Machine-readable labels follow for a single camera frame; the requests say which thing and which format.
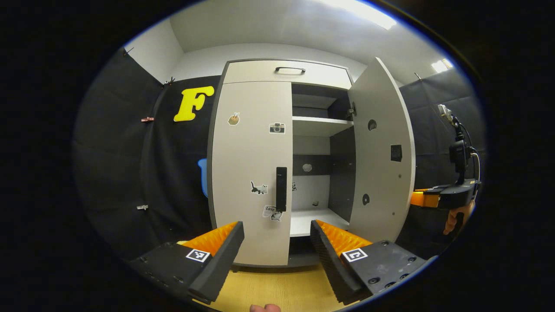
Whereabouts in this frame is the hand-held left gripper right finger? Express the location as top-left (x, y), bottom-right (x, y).
top-left (310, 219), bottom-right (431, 306)

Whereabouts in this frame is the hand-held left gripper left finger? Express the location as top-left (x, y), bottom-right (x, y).
top-left (128, 221), bottom-right (245, 305)

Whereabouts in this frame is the cabinet door with headphones sticker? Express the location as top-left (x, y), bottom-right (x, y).
top-left (348, 57), bottom-right (416, 244)

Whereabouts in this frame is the cabinet door with camera sticker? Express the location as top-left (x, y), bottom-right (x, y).
top-left (211, 81), bottom-right (294, 267)

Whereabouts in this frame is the beige double-door shoe cabinet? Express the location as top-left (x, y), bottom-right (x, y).
top-left (207, 58), bottom-right (357, 268)

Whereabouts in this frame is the beige cabinet drawer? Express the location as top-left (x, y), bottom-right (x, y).
top-left (223, 60), bottom-right (353, 91)

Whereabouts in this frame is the white inner shelf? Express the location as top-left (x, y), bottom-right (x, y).
top-left (291, 116), bottom-right (354, 138)

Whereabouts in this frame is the small ceiling light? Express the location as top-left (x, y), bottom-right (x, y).
top-left (431, 58), bottom-right (454, 74)

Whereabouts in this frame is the thin grey cable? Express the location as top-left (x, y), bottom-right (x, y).
top-left (460, 123), bottom-right (482, 183)

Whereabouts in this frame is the black door handle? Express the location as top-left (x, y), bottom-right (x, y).
top-left (276, 167), bottom-right (288, 212)

